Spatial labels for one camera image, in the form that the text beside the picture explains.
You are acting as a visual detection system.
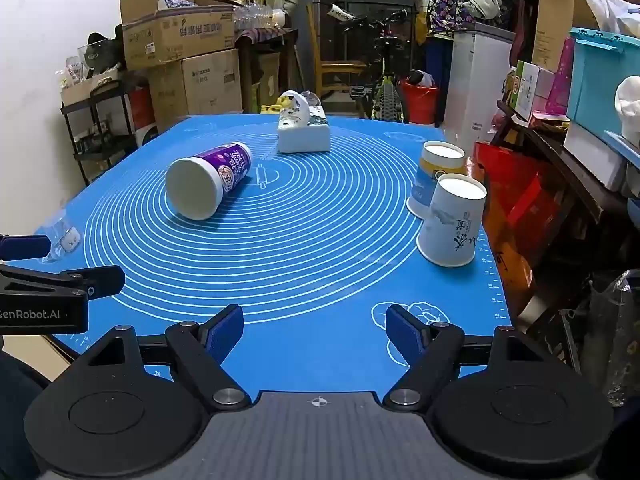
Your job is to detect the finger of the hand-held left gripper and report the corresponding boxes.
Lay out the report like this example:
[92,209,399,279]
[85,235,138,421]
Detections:
[0,264,126,304]
[0,233,53,262]

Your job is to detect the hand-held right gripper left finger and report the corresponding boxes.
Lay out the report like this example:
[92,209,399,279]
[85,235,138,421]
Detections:
[75,304,252,411]

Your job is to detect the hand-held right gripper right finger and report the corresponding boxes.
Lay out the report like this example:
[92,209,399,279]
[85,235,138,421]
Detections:
[381,304,554,411]

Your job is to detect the purple and white cup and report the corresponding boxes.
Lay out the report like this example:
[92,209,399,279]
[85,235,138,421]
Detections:
[165,141,253,221]

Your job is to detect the white cup tree print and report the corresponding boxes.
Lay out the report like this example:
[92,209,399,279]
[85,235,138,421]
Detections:
[416,173,488,267]

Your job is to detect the white cup yellow blue print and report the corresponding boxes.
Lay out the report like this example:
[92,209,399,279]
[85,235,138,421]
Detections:
[406,140,469,220]

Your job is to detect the clear plastic wrapper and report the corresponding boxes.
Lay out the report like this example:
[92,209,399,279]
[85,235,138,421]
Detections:
[44,214,84,262]

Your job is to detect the blue silicone baking mat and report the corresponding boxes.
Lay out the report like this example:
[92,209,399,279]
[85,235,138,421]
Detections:
[5,113,516,397]

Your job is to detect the orange bag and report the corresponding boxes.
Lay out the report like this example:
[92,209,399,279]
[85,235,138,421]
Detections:
[482,209,532,312]

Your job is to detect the black metal shelf rack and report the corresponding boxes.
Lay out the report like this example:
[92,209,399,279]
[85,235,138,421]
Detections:
[59,76,159,187]

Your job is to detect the small cardboard box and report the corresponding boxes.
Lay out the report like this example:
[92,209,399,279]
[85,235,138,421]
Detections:
[59,67,121,107]

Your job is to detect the red gift bag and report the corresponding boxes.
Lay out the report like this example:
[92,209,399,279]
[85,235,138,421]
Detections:
[474,140,562,242]

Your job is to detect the tall cardboard box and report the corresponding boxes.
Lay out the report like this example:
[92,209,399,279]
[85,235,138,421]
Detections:
[145,60,189,134]

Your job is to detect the black bag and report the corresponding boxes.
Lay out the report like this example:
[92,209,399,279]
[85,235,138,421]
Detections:
[84,32,126,79]

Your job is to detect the white tissue box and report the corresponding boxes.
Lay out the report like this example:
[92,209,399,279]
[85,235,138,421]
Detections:
[276,90,332,154]

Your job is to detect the clear plastic bag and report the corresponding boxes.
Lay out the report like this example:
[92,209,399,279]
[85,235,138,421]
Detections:
[579,269,640,407]

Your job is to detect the dark wooden shelf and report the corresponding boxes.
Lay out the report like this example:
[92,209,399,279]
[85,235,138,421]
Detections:
[494,99,640,282]

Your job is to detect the large closed cardboard box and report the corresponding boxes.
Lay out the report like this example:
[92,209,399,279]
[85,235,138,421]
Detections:
[180,48,245,116]

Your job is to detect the red bucket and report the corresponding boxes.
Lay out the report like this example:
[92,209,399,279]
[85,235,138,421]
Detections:
[399,79,441,125]

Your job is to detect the bicycle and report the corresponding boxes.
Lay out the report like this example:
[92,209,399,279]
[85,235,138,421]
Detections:
[326,3,437,124]

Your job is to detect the open cardboard box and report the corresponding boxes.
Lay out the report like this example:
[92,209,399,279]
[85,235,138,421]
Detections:
[119,0,237,71]

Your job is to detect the white chest freezer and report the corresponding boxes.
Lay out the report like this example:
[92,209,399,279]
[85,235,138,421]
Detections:
[442,22,516,149]

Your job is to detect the wooden chair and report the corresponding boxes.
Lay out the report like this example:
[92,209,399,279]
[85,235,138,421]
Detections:
[305,2,369,102]

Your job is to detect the green and white carton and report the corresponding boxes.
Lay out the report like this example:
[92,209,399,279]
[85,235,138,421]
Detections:
[508,60,556,122]

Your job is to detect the dark wooden table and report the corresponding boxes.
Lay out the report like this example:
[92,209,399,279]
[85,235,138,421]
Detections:
[235,27,301,114]

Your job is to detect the pink box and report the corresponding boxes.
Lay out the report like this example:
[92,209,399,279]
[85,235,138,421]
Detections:
[544,37,576,116]

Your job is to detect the pile of clear plastic bottles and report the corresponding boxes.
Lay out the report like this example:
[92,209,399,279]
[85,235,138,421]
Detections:
[234,1,287,31]

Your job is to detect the light blue storage box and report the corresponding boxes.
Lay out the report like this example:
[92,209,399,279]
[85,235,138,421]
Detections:
[566,27,640,137]

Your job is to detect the white lumpy bag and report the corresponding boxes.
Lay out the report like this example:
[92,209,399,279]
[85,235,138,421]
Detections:
[613,75,640,139]

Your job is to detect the floral fabric bag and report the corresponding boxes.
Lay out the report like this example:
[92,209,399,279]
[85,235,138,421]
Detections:
[426,0,476,37]

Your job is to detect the brown cardboard box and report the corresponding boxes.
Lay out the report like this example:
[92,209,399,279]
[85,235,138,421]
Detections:
[530,0,602,74]

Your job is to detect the white plastic bag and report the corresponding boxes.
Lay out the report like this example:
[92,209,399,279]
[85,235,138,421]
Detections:
[572,0,640,39]

